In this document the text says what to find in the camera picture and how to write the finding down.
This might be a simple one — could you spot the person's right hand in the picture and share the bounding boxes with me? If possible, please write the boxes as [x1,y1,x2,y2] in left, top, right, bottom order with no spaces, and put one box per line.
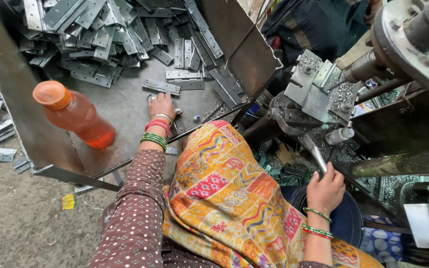
[306,171,346,217]

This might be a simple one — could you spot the person's left hand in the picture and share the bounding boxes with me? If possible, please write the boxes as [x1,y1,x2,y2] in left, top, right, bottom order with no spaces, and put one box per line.
[147,93,184,123]

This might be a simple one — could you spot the steel machine lever handle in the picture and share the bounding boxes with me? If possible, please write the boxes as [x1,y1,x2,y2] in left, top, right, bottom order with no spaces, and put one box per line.
[266,107,329,174]

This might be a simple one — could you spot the silver wrist bangle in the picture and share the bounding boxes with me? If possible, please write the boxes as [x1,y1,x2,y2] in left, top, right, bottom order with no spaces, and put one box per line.
[150,113,173,126]

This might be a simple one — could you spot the single long steel hinge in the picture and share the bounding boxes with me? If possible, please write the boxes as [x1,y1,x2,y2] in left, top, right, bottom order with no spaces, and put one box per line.
[142,78,181,97]

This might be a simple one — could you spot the thin green wrist bangle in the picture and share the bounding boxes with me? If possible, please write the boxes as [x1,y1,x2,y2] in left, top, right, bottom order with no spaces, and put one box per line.
[303,207,333,223]

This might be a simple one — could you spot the large sheet metal tray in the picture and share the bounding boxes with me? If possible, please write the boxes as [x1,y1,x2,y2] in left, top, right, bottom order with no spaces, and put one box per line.
[0,0,284,193]

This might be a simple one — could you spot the black plastic bucket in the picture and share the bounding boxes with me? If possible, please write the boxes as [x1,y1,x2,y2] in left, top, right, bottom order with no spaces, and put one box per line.
[281,184,364,249]

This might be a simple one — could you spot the paired flat steel hinge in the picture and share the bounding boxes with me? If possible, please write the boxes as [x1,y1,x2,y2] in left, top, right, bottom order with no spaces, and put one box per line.
[165,69,205,91]

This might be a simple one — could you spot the green and red wrist bangles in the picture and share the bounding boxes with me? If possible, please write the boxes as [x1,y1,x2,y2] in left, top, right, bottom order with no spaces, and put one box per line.
[301,224,334,240]

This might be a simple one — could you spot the heap of dark drilled hinges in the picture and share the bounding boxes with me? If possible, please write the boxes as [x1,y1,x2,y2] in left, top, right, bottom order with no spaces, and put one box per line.
[251,143,324,187]

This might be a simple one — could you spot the short grey metal cylinder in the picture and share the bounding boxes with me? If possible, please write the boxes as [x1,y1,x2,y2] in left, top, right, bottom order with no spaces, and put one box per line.
[325,126,355,146]

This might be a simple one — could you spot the blue white dotted cloth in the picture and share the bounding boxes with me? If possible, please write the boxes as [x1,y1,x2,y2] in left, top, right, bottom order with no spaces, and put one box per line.
[359,215,406,263]

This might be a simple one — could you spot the orange plastic water bottle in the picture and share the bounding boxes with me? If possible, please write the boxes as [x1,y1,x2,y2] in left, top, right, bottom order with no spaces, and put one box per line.
[32,80,117,150]

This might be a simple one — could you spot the yellow patchwork patterned scarf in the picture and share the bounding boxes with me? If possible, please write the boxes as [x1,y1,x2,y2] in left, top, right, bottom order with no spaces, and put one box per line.
[162,120,385,268]

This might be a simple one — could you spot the pile of steel hinges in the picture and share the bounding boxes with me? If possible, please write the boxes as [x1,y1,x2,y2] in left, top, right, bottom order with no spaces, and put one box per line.
[4,0,246,109]

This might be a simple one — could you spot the steel drilling jig fixture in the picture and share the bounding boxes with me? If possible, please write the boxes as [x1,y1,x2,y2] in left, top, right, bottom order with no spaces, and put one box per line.
[284,49,361,126]

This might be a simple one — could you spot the heavy rusty machine base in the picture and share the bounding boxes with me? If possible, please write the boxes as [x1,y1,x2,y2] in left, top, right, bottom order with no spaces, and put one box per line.
[343,87,429,179]

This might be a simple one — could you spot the steel hinge clamped in jig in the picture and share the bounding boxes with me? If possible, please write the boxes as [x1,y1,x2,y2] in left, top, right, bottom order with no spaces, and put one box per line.
[312,59,344,94]

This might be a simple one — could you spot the yellow wrapper scrap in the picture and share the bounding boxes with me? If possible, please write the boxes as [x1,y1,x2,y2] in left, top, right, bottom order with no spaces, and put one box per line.
[60,193,77,211]

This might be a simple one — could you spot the brown dotted garment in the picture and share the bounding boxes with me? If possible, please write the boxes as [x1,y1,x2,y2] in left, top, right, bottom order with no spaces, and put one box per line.
[89,150,332,268]

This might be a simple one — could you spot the grey drilling machine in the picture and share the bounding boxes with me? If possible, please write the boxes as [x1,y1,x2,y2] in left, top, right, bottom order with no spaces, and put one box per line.
[343,0,429,112]

